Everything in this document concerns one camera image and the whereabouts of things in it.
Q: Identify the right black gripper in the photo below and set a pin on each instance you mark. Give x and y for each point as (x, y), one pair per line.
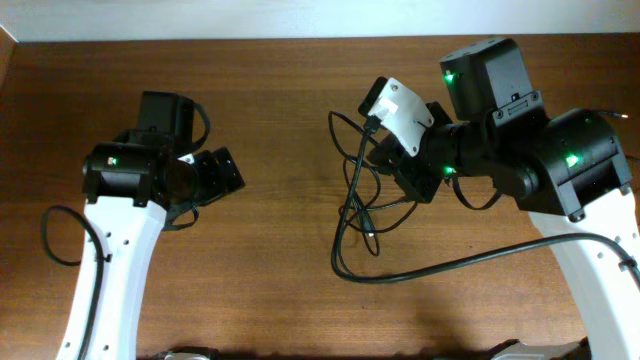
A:
(392, 156)

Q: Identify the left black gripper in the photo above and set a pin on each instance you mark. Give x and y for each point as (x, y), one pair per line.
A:
(218, 186)

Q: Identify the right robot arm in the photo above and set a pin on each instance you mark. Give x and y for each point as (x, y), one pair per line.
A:
(568, 173)

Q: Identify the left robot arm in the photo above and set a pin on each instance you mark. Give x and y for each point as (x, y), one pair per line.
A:
(135, 188)

